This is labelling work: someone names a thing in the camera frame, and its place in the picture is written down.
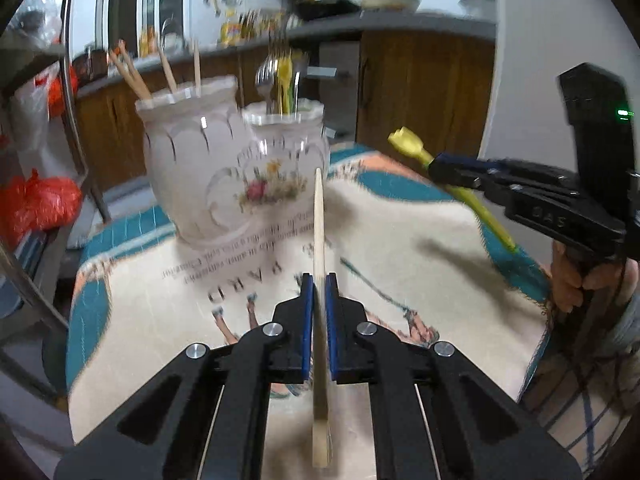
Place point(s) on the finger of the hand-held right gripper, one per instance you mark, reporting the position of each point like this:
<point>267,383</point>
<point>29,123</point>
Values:
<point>465,180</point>
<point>475,162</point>

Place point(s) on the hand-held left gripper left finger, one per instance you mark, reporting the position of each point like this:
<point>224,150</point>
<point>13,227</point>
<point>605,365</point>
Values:
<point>307,330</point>

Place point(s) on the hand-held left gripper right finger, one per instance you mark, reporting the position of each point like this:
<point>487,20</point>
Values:
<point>334,332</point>

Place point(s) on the yellow plastic fork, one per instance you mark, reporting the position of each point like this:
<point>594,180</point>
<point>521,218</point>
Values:
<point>407,142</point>

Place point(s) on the white floral ceramic jar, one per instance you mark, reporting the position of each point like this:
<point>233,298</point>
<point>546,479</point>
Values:
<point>282,160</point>

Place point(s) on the white ribbed ceramic jar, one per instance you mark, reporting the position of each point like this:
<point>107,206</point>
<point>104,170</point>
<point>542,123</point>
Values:
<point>187,170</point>

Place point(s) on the person's right hand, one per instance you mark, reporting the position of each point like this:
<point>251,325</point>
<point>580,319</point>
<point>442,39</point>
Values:
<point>567,280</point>

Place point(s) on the printed tablecloth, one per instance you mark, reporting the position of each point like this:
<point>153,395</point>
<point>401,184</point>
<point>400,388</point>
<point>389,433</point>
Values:
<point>400,240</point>

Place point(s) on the wooden lower cabinets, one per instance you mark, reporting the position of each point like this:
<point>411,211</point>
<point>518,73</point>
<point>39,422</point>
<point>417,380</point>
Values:
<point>420,90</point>

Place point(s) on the white refrigerator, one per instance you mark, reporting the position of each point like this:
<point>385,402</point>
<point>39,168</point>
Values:
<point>530,35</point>

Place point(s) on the silver built-in oven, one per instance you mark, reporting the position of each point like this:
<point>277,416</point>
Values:
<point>335,95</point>

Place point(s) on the grey kitchen countertop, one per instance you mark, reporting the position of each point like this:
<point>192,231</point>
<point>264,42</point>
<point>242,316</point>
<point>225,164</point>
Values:
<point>400,22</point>

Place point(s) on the white cooking pot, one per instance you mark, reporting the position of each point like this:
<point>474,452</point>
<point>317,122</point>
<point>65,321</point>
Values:
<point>387,1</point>

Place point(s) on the yellow plastic utensil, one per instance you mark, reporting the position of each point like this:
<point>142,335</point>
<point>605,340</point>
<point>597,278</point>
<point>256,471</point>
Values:
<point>285,80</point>

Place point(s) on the black wok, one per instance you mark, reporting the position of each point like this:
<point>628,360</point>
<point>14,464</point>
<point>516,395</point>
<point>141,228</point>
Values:
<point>325,7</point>

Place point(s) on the steel fork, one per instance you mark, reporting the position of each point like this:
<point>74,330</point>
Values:
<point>267,82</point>

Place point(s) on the yellow cooking oil bottle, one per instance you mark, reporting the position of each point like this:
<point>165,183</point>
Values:
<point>230,32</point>

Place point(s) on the large red plastic bag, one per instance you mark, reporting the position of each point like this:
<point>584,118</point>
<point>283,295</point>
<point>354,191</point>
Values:
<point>37,205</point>

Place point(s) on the chrome kitchen faucet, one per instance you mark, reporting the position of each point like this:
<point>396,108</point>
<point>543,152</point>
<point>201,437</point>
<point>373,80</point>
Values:
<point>167,32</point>

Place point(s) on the small red plastic bag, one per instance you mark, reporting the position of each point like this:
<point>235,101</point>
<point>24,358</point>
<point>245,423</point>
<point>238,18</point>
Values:
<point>65,92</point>

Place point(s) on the dark rice cooker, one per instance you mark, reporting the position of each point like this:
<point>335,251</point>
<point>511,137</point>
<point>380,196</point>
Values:
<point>90,62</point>

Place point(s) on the white plastic bag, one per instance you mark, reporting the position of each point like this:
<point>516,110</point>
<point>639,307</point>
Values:
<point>30,115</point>

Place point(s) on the sliding glass window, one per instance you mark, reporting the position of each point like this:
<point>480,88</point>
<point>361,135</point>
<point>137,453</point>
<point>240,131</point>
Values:
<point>125,0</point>

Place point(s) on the metal shelf rack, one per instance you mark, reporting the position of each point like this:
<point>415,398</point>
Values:
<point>65,35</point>

